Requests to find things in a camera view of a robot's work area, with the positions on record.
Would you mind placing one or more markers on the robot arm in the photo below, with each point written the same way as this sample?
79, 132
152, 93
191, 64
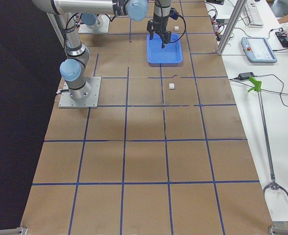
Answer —
72, 69
158, 9

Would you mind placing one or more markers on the aluminium frame post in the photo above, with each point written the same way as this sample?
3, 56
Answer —
230, 26

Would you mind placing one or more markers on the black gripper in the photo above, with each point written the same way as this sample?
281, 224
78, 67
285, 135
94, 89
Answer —
160, 21

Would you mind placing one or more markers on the blue plastic tray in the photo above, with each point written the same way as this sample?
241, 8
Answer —
169, 56

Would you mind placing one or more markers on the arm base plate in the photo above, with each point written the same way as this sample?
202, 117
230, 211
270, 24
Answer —
85, 97
93, 24

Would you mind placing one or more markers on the brown paper table cover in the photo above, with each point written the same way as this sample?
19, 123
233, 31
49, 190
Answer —
149, 160

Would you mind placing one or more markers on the black power adapter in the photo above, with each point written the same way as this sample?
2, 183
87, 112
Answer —
245, 75

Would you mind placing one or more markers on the white keyboard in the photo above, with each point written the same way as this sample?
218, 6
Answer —
252, 14

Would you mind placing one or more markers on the teach pendant tablet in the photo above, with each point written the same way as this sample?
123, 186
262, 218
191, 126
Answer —
258, 50

